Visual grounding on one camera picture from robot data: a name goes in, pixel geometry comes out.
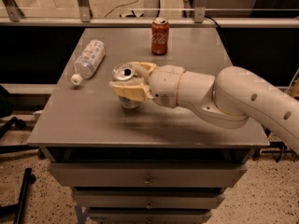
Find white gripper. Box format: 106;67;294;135
109;62;185;108

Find white green 7up can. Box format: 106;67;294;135
112;63;141;109

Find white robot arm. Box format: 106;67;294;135
109;62;299;153

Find red coca-cola can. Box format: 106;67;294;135
151;17;169;55

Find clear plastic water bottle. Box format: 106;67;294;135
71;39;106;86

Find grey drawer cabinet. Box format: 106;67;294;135
29;28;267;224

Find black office chair base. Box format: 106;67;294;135
0;85;46;224

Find cable on floor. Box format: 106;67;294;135
104;0;146;19

